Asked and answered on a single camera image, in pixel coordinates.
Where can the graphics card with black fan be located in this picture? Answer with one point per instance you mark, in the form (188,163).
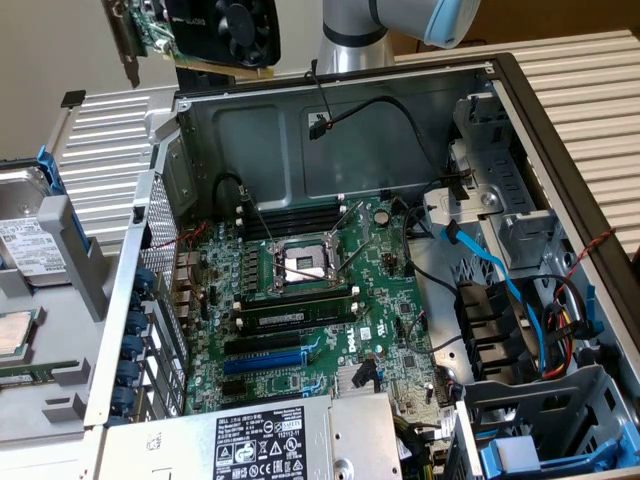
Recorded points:
(225,30)

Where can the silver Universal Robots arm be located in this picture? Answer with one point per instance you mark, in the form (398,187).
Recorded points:
(345,55)

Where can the open CPU socket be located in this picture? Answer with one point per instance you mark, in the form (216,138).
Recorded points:
(305,262)

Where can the black RAM slot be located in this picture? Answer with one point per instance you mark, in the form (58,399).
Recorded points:
(295,211)
(300,299)
(295,224)

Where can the metal socket locking lever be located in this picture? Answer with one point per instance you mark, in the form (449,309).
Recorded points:
(348,216)
(256,214)

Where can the round coin battery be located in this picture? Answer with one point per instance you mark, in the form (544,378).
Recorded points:
(382,217)

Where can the green Dell motherboard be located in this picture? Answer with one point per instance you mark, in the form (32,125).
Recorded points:
(380,300)

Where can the open metal PC case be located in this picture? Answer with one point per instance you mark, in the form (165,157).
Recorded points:
(375,150)

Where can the long black expansion slot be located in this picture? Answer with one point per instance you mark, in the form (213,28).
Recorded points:
(262,345)

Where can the blue expansion slot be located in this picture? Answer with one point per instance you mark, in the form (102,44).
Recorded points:
(265,361)

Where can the silver chipset heat sink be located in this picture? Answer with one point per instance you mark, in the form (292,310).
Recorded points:
(345,382)

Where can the short black expansion slot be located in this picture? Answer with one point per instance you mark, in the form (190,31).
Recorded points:
(234,388)

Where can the blue card retention clip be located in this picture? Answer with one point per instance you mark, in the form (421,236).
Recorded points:
(121,399)
(127,372)
(132,346)
(136,321)
(143,279)

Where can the black case fan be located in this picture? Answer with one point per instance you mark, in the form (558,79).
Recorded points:
(490,330)

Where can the metal disk bay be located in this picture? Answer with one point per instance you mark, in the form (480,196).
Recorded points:
(505,170)

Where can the black plastic block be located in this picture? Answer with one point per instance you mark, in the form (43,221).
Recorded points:
(200,82)

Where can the silver power supply unit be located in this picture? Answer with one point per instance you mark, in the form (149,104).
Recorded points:
(150,450)

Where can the grey parts rack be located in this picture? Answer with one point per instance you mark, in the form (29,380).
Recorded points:
(65,330)

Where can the small black end cap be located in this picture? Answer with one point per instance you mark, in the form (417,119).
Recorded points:
(73,98)

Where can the grey plastic drive cage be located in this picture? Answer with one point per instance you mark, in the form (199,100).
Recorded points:
(575,395)

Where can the silver CPU chip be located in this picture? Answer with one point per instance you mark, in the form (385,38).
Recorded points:
(15,332)

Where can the blue disk caddy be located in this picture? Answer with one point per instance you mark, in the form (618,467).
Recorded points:
(565,471)

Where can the hard disk with blue bracket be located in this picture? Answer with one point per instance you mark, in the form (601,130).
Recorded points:
(25,240)

